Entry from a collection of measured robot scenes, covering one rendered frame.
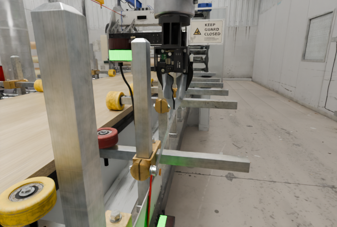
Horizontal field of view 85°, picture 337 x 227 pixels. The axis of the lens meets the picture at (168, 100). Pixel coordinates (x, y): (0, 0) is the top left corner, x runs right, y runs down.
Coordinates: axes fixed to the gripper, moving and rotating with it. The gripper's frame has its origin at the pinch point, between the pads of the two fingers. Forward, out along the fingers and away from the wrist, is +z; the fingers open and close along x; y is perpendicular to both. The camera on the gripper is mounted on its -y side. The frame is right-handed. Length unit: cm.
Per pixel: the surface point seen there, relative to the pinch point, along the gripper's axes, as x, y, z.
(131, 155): -12.5, 0.2, 16.0
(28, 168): -28.0, 17.3, 10.9
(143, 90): -6.7, 4.6, -4.0
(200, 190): 10, -94, 100
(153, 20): -71, -254, -69
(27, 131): -45.9, 0.8, 10.8
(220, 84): 19, -75, 5
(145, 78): -6.3, 4.7, -6.8
